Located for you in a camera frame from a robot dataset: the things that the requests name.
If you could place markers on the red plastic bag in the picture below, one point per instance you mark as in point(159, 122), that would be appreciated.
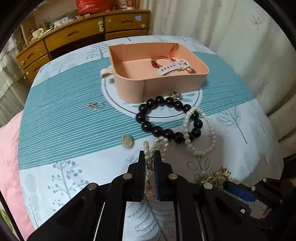
point(94, 6)

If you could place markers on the red patterned cup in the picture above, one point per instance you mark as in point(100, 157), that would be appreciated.
point(130, 4)

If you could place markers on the small silver brooch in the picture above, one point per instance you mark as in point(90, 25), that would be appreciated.
point(175, 95)

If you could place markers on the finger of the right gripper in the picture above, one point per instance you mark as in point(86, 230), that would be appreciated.
point(241, 191)

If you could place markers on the pink smart watch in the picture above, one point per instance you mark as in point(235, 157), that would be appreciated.
point(179, 65)

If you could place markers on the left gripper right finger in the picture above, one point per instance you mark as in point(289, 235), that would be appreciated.
point(171, 187)

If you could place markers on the pink quilt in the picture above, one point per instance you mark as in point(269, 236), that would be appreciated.
point(10, 180)

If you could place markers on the tree print tablecloth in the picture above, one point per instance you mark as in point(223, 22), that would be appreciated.
point(76, 130)

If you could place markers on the cream floral curtain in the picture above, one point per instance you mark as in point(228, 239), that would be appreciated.
point(248, 39)

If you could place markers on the gold rhinestone hair comb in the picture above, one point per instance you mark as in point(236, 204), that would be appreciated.
point(216, 178)

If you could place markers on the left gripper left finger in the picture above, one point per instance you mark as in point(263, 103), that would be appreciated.
point(128, 187)

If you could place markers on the wooden desk with hutch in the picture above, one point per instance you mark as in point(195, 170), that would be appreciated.
point(80, 32)

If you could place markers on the pink jewelry tray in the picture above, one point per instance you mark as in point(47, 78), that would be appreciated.
point(134, 70)

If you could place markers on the lace covered furniture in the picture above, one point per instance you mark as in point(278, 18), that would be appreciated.
point(14, 90)

